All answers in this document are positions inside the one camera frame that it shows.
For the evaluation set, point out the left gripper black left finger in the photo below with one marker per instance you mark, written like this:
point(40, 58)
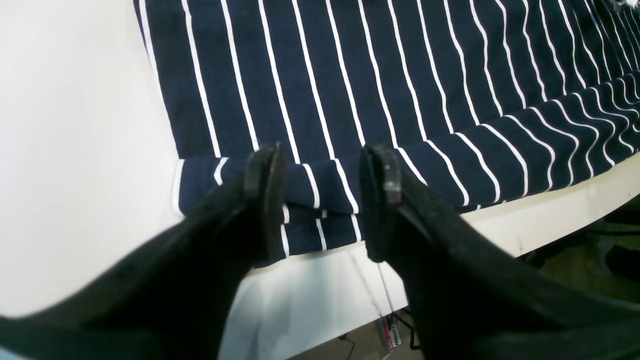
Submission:
point(169, 299)

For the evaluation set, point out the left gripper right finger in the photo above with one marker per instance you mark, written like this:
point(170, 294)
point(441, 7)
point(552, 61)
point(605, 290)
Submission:
point(469, 299)

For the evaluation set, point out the navy white striped t-shirt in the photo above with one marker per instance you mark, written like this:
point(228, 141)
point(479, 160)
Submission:
point(484, 101)

